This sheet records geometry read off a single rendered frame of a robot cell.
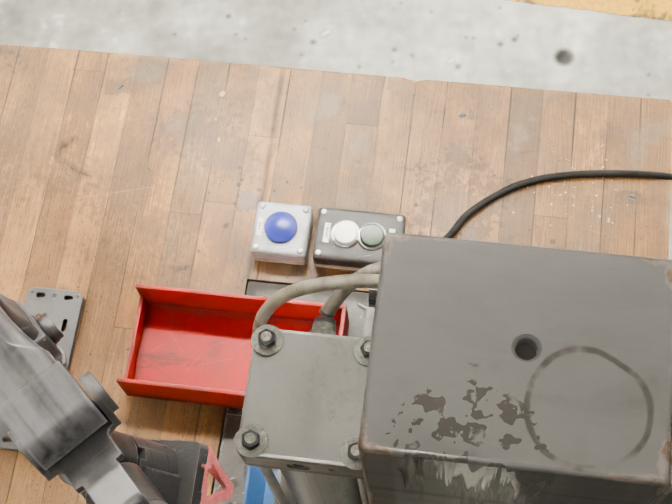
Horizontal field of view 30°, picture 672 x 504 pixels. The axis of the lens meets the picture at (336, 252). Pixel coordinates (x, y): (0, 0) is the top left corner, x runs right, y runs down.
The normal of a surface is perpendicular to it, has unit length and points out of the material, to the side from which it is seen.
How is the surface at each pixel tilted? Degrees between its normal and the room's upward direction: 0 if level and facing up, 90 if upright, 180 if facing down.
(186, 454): 29
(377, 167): 0
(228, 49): 0
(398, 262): 0
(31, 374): 14
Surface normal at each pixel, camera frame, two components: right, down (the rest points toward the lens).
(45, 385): 0.09, -0.21
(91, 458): -0.27, -0.59
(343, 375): -0.06, -0.38
